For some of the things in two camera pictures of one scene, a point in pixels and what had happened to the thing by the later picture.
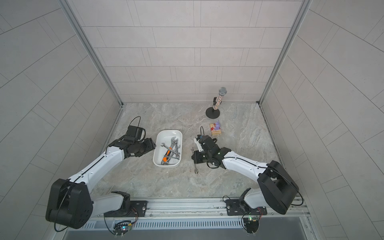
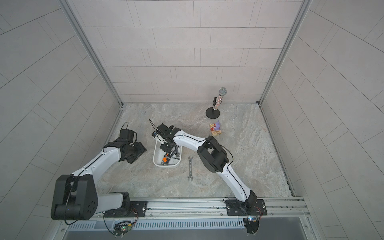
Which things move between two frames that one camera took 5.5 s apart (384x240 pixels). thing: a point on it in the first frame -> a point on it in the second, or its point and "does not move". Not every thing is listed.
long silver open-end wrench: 196,169 -> 190,178
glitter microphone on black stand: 212,112 does not move
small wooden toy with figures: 215,129 does not move
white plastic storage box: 168,148 does not move
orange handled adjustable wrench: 166,159 does not move
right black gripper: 197,159 -> 165,147
